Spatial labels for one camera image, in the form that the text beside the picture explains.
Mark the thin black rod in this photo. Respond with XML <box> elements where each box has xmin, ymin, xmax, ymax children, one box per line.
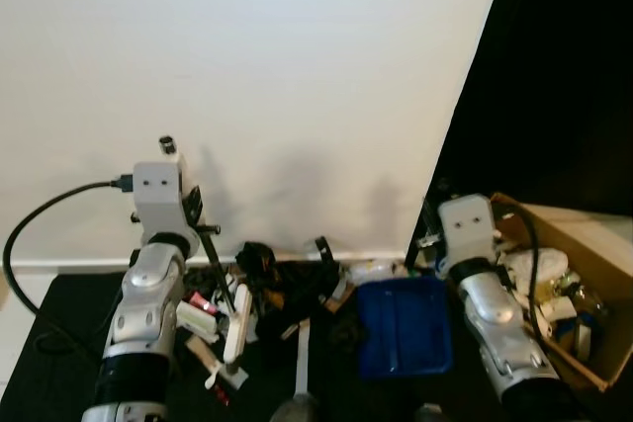
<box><xmin>196</xmin><ymin>226</ymin><xmax>239</xmax><ymax>314</ymax></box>

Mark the white crumpled plastic wrap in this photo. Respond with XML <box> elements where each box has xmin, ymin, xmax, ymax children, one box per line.
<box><xmin>344</xmin><ymin>258</ymin><xmax>408</xmax><ymax>287</ymax></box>

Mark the black crumpled bag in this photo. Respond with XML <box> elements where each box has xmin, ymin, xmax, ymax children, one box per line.
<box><xmin>235</xmin><ymin>240</ymin><xmax>342</xmax><ymax>316</ymax></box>

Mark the white and red small device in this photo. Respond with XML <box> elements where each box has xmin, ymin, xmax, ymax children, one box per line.
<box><xmin>176</xmin><ymin>292</ymin><xmax>223</xmax><ymax>346</ymax></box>

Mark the small black clip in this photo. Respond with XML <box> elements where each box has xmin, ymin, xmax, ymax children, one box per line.
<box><xmin>314</xmin><ymin>235</ymin><xmax>337</xmax><ymax>267</ymax></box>

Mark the white power strip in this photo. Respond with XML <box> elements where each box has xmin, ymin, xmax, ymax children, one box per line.
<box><xmin>222</xmin><ymin>284</ymin><xmax>252</xmax><ymax>365</ymax></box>

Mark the brown cardboard box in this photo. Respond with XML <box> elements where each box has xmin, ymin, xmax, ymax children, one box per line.
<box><xmin>488</xmin><ymin>192</ymin><xmax>633</xmax><ymax>394</ymax></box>

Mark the clear glass jar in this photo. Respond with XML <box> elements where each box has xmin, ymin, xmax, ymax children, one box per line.
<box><xmin>557</xmin><ymin>282</ymin><xmax>606</xmax><ymax>332</ymax></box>

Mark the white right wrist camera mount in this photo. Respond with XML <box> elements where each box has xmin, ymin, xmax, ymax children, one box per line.
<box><xmin>436</xmin><ymin>195</ymin><xmax>497</xmax><ymax>267</ymax></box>

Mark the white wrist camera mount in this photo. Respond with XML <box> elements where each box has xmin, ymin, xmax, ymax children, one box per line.
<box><xmin>132</xmin><ymin>159</ymin><xmax>196</xmax><ymax>245</ymax></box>
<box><xmin>436</xmin><ymin>195</ymin><xmax>497</xmax><ymax>267</ymax></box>

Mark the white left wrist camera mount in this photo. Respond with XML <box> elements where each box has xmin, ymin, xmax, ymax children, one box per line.
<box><xmin>132</xmin><ymin>159</ymin><xmax>196</xmax><ymax>245</ymax></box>

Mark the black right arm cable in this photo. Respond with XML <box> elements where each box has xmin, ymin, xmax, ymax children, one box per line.
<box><xmin>495</xmin><ymin>200</ymin><xmax>543</xmax><ymax>344</ymax></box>

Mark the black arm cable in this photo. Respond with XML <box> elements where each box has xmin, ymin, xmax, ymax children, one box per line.
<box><xmin>495</xmin><ymin>200</ymin><xmax>543</xmax><ymax>344</ymax></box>
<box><xmin>3</xmin><ymin>178</ymin><xmax>136</xmax><ymax>344</ymax></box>

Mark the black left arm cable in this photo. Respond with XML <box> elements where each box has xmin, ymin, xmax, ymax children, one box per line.
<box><xmin>3</xmin><ymin>178</ymin><xmax>136</xmax><ymax>344</ymax></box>

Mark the grey brush with handle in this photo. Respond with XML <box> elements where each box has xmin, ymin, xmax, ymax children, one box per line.
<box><xmin>272</xmin><ymin>317</ymin><xmax>319</xmax><ymax>422</ymax></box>

